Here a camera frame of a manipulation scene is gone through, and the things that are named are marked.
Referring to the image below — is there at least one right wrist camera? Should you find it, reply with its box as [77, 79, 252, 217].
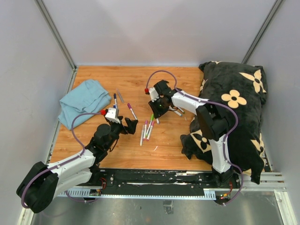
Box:
[145, 87, 160, 102]

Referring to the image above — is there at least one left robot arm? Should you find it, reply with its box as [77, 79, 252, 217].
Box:
[16, 118, 138, 213]

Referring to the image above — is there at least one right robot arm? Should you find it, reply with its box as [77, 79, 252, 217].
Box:
[145, 80, 233, 188]

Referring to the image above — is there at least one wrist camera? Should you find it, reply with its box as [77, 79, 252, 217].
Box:
[100, 107, 121, 124]
[145, 87, 160, 102]

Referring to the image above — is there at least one light blue cloth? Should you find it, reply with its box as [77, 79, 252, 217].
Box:
[58, 79, 112, 130]

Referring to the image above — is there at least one grey clear pen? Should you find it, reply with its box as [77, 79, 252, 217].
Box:
[116, 89, 124, 103]

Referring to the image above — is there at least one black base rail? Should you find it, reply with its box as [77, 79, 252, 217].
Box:
[59, 169, 286, 202]

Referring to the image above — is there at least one purple cable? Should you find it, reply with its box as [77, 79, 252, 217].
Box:
[145, 69, 244, 207]
[21, 112, 106, 210]

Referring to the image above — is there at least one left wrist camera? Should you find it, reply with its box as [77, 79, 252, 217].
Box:
[100, 107, 121, 124]

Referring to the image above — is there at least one pink cap marker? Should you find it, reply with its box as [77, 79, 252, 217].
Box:
[143, 120, 148, 141]

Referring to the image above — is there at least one black floral pillow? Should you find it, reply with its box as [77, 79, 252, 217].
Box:
[180, 60, 268, 185]

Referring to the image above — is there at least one purple cap marker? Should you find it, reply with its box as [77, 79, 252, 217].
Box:
[127, 103, 138, 120]

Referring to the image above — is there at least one light green cap marker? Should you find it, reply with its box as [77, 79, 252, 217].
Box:
[145, 114, 154, 138]

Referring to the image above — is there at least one beige cap marker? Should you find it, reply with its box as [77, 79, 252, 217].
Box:
[139, 125, 145, 146]

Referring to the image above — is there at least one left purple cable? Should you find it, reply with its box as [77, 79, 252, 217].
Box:
[21, 112, 106, 210]

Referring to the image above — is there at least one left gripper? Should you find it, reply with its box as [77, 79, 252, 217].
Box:
[105, 116, 137, 150]

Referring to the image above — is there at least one sky blue cap marker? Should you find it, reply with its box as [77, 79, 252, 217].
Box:
[173, 111, 183, 117]

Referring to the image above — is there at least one dark blue marker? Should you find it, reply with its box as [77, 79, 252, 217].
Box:
[113, 93, 117, 105]

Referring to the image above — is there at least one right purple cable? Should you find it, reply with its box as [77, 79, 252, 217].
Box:
[145, 69, 244, 207]

